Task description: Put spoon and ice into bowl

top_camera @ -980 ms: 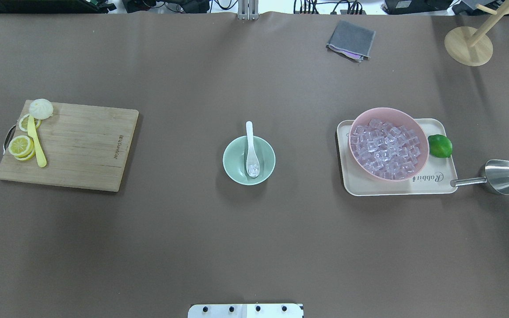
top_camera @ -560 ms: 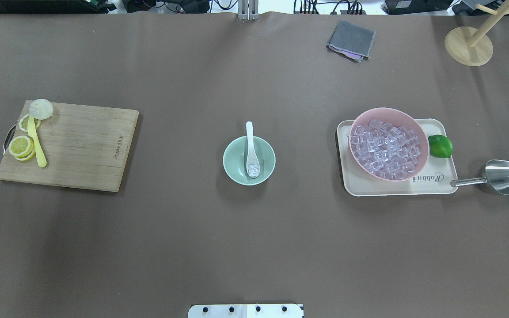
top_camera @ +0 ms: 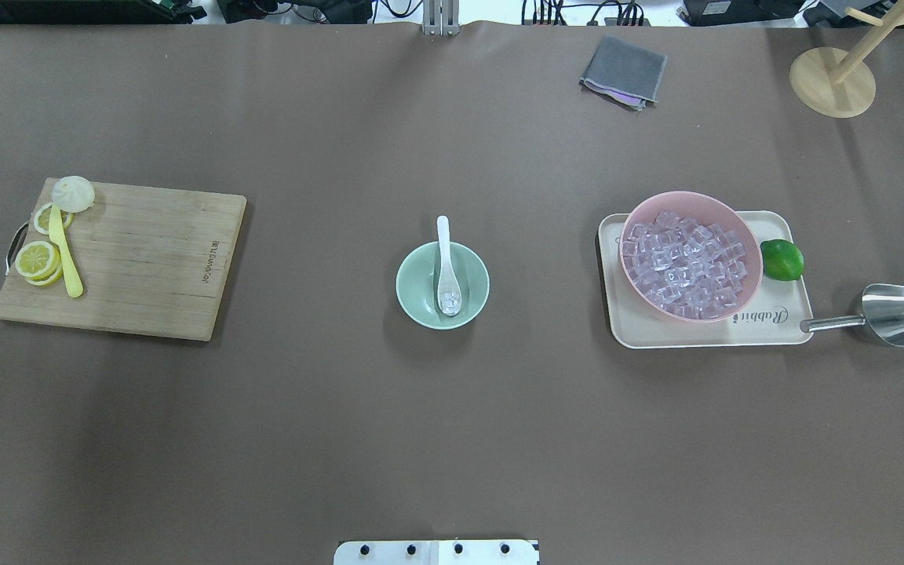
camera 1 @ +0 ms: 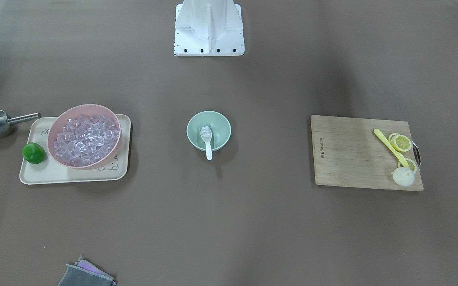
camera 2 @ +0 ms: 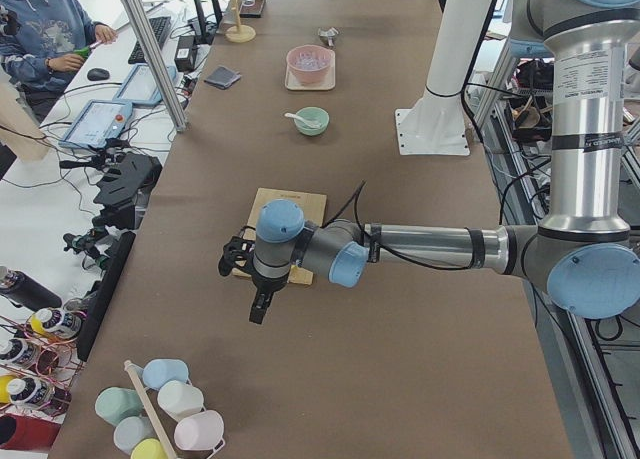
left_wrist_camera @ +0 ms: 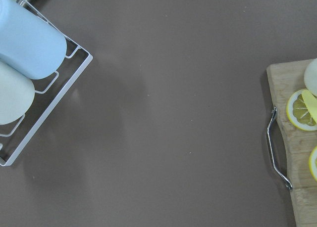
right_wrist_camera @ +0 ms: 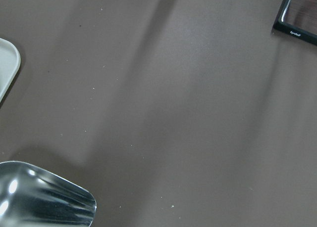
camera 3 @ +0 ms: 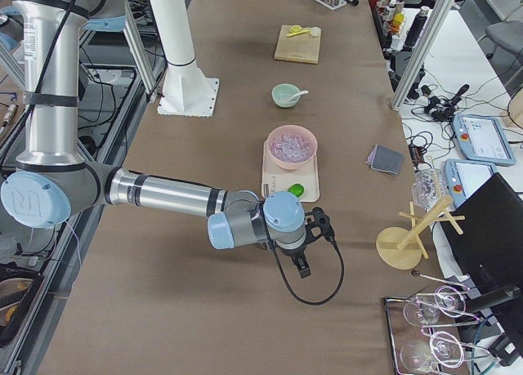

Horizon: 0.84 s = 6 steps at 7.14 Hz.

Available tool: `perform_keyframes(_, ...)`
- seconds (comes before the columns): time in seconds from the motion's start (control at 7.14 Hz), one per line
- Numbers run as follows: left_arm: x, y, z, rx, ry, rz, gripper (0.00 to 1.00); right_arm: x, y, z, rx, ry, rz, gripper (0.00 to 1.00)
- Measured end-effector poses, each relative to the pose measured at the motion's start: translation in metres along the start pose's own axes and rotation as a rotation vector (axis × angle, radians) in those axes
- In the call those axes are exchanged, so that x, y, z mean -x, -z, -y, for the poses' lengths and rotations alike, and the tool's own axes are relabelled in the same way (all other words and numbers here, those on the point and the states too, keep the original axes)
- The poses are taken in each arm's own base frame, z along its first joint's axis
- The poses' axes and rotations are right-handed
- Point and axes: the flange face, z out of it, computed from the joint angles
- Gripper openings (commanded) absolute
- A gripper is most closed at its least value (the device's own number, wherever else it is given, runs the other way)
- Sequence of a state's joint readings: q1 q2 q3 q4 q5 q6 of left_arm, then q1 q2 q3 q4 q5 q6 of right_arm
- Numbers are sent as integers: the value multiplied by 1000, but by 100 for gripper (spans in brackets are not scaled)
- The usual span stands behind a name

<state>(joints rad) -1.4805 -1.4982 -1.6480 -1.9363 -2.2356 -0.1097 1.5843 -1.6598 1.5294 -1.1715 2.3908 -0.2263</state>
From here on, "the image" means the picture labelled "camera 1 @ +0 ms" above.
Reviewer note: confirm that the mint green bowl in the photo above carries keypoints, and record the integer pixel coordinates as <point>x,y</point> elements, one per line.
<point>218,124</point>

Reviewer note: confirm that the white camera post base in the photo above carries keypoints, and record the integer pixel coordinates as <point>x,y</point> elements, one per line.
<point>208,28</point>

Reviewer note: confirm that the grey purple folded cloth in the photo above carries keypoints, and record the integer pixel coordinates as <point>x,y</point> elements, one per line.
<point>84,273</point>

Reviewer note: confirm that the lemon slice upper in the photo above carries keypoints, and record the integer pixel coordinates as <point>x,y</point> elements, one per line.
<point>399,142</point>

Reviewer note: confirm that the green lime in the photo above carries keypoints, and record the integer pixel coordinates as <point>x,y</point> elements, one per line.
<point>33,153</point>

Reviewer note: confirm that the bamboo cutting board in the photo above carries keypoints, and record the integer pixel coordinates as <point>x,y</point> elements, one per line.
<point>347,153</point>

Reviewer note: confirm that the cream rectangular tray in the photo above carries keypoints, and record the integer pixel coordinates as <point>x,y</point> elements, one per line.
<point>51,172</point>

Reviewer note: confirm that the white ceramic spoon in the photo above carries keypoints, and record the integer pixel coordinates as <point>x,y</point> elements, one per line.
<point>208,147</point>

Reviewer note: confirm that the clear ice cubes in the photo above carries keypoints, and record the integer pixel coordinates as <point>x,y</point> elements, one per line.
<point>86,140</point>

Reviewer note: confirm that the pink bowl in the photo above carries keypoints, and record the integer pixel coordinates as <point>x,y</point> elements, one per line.
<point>86,109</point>

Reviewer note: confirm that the single clear ice cube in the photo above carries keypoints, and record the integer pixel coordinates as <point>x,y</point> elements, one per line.
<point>205,132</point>

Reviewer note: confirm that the yellow plastic spoon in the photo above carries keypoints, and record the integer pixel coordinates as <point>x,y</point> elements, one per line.
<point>378,133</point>

